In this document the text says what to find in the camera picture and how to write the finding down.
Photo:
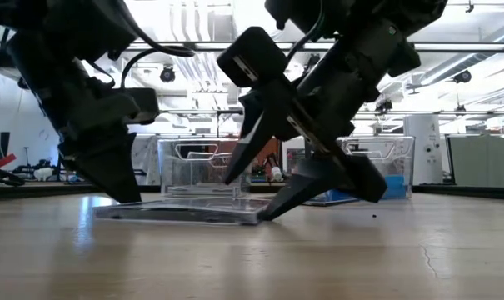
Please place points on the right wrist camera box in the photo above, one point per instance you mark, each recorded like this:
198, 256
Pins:
251, 54

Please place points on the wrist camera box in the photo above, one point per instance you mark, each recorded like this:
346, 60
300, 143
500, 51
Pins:
143, 106
251, 54

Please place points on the black ceiling spotlight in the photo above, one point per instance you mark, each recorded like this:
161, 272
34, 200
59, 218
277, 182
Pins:
167, 75
462, 76
385, 106

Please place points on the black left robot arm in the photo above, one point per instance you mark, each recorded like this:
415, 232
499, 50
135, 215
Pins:
68, 21

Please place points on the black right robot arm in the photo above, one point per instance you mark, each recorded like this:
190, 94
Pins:
426, 10

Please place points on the clear plastic bin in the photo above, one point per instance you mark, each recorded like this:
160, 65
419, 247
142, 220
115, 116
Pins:
397, 162
168, 166

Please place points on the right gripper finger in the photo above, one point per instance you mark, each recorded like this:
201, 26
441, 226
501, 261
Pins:
330, 175
255, 129

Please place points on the green partition wall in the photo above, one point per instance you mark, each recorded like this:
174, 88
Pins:
485, 162

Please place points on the clear jewel case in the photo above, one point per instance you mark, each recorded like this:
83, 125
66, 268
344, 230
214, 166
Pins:
172, 210

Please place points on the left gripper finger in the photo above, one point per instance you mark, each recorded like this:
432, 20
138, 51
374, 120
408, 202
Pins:
114, 175

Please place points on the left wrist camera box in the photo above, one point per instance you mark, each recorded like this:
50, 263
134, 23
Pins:
143, 106

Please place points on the small white bottle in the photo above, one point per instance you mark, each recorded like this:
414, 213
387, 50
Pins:
276, 174

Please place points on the white square pillar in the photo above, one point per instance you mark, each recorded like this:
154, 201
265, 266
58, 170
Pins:
422, 146

